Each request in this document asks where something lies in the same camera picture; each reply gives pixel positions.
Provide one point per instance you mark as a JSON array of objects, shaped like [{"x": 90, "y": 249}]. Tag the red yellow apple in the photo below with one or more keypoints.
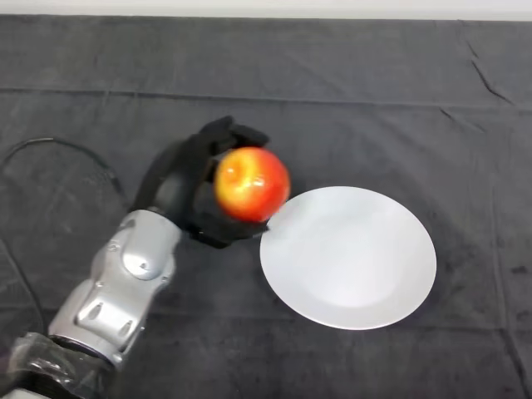
[{"x": 253, "y": 187}]

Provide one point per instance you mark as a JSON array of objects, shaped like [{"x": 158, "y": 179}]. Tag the white round plate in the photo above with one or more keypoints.
[{"x": 353, "y": 266}]

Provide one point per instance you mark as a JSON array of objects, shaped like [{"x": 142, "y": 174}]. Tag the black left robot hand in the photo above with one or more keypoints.
[{"x": 178, "y": 187}]

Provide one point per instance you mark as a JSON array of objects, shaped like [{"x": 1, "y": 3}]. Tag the black cloth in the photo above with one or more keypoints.
[{"x": 374, "y": 104}]

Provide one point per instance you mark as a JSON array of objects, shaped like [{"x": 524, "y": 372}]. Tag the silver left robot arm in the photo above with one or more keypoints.
[{"x": 112, "y": 291}]

